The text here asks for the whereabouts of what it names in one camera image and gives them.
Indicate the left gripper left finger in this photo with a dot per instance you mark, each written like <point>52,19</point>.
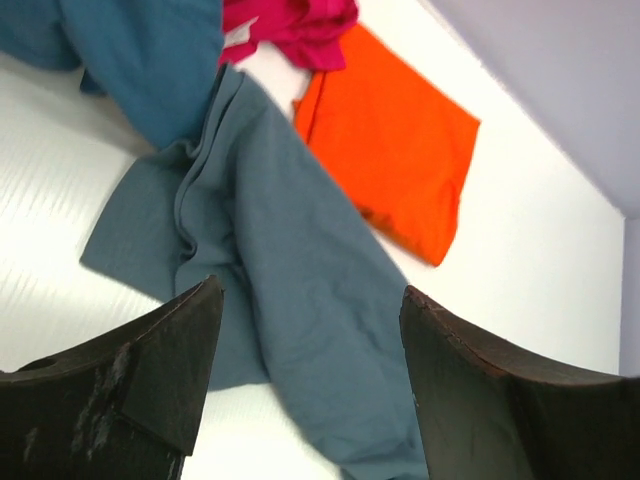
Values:
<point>124,405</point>

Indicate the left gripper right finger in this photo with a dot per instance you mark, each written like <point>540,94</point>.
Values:
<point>489,409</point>

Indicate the grey-blue t-shirt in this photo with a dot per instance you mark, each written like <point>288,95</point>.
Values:
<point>311,300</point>

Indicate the orange t-shirt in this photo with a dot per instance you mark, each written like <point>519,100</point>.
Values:
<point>398,147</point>

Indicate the teal blue t-shirt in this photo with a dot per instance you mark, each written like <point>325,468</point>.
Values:
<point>157,60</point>

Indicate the magenta t-shirt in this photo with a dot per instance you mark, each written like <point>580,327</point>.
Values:
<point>307,33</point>

